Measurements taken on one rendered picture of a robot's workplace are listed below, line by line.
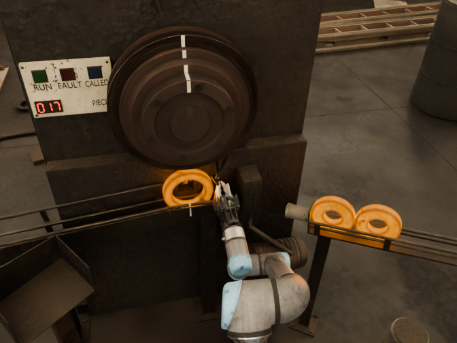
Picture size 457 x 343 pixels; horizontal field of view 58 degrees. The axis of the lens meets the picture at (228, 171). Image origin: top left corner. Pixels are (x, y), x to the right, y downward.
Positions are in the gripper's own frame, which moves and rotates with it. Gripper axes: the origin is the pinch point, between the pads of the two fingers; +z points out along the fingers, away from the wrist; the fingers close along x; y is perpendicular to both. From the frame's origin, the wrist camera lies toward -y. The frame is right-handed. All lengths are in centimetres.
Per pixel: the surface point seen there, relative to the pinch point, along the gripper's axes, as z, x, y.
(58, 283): -25, 60, -7
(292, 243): -21.2, -26.0, -16.1
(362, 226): -27, -46, 4
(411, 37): 259, -291, -157
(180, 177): 0.2, 15.2, 8.7
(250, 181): -3.6, -10.0, 5.9
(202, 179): -0.5, 7.2, 6.4
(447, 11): 151, -208, -42
